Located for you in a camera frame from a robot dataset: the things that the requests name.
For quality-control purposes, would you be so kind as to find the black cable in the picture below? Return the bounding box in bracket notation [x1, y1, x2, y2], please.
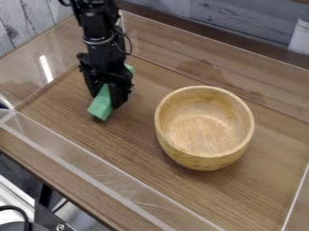
[0, 205, 31, 231]

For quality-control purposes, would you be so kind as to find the white cylindrical container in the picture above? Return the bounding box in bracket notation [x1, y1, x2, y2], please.
[289, 16, 309, 56]

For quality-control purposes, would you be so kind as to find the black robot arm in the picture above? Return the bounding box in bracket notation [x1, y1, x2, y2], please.
[58, 0, 132, 109]

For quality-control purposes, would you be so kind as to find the green rectangular block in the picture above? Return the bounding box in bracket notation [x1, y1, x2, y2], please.
[88, 64, 135, 121]

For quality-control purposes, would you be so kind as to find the clear acrylic corner bracket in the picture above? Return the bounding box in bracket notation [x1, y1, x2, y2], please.
[116, 10, 126, 32]

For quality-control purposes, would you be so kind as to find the black table leg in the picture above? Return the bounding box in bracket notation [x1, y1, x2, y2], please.
[39, 184, 54, 208]

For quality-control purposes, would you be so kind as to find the brown wooden bowl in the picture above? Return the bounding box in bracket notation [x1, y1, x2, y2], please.
[154, 86, 254, 171]

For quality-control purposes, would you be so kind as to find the clear acrylic front wall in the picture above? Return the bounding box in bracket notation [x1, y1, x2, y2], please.
[0, 109, 225, 231]

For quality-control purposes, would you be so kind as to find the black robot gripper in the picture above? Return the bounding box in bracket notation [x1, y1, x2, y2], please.
[76, 39, 132, 109]

